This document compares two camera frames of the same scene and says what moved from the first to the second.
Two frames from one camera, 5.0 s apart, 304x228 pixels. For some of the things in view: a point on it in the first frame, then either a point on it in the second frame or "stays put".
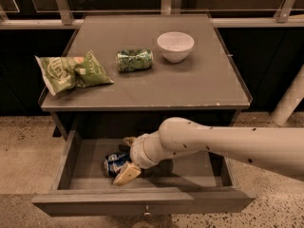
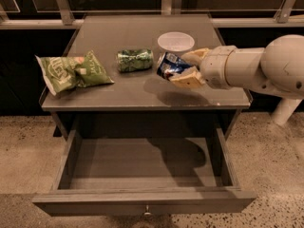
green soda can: x=132 y=60 stays put
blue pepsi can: x=113 y=161 → x=170 y=65
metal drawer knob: x=147 y=212 stays put
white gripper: x=139 y=153 → x=216 y=66
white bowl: x=175 y=46 stays put
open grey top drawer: x=196 y=184 stays put
